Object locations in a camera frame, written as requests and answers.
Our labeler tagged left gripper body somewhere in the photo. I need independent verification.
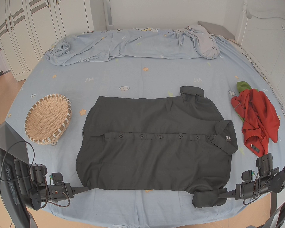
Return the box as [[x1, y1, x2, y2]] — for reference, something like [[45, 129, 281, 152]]
[[46, 183, 74, 201]]

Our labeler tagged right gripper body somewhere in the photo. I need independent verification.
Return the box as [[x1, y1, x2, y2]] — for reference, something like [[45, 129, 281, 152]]
[[236, 181, 261, 200]]

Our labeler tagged black shirt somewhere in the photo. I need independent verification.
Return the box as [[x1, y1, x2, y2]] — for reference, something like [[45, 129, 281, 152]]
[[76, 86, 239, 208]]

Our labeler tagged round woven basket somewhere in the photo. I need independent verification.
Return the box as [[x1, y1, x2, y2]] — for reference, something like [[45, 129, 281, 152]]
[[24, 94, 72, 145]]

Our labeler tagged red shirt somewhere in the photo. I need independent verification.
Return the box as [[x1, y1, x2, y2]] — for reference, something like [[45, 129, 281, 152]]
[[230, 89, 280, 155]]

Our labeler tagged green garment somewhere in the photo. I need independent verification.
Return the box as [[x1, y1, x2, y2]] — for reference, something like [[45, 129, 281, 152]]
[[236, 81, 259, 123]]

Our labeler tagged bed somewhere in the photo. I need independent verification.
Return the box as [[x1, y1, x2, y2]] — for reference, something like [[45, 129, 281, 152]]
[[0, 0, 285, 227]]

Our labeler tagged white wardrobe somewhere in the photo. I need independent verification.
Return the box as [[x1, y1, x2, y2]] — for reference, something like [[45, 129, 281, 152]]
[[0, 0, 94, 82]]

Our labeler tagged pale blue quilt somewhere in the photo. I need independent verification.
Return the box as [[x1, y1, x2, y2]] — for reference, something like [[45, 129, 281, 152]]
[[46, 24, 221, 66]]

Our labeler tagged black cable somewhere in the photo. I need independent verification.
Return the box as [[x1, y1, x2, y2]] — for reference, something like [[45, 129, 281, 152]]
[[0, 141, 35, 182], [243, 194, 260, 206], [42, 193, 71, 207]]

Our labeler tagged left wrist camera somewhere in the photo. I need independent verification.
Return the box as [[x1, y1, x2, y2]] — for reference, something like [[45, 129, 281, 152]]
[[50, 172, 64, 186]]

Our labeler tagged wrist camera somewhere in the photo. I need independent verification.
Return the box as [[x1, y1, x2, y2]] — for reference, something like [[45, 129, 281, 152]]
[[241, 170, 254, 183], [50, 172, 64, 186]]

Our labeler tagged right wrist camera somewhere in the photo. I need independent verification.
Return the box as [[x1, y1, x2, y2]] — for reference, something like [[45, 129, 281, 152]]
[[241, 170, 254, 183]]

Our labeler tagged white wall pipe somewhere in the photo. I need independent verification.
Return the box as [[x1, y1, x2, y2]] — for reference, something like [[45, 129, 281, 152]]
[[243, 0, 253, 20]]

